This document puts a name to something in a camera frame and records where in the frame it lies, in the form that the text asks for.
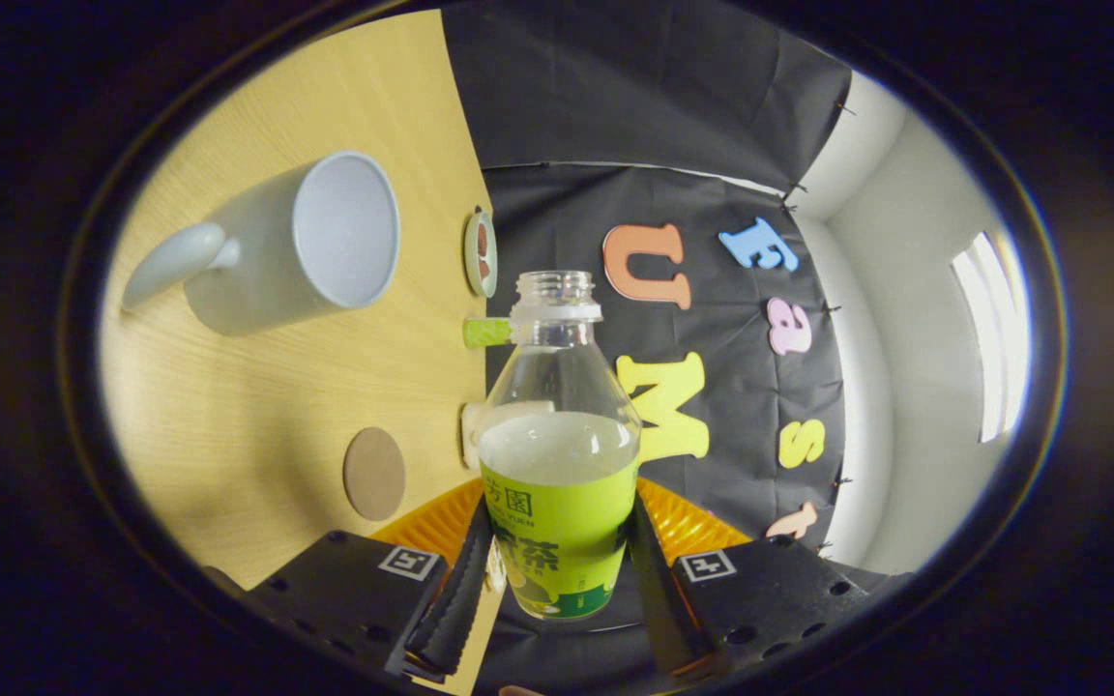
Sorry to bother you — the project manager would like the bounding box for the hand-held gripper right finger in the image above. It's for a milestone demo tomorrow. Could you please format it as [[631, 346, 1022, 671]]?
[[627, 477, 906, 678]]

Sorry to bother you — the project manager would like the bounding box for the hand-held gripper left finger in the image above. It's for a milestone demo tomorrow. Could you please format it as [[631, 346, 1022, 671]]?
[[248, 480, 495, 678]]

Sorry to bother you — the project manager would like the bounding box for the green label juice bottle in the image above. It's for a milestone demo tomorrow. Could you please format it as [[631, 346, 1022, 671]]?
[[476, 271, 642, 621]]

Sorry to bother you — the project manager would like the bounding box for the round brown coaster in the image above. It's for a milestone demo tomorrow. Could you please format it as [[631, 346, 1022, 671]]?
[[343, 427, 406, 522]]

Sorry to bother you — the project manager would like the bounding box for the white cup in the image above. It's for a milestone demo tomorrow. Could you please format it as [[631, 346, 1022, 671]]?
[[122, 151, 401, 337]]

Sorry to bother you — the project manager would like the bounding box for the slim capped drink bottle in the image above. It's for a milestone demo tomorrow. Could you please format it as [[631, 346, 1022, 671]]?
[[463, 318, 516, 349]]

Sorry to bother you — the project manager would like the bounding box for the white toaster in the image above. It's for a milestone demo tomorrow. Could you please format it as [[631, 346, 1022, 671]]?
[[461, 401, 558, 470]]

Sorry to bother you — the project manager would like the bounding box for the wooden table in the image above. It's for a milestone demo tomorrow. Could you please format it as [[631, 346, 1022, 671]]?
[[98, 10, 510, 696]]

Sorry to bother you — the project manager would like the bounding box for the pale green plate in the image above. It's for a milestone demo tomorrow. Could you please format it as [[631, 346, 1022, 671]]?
[[464, 210, 499, 299]]

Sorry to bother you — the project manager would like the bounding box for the ceiling light panel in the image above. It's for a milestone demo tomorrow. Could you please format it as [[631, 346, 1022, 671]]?
[[951, 232, 1032, 444]]

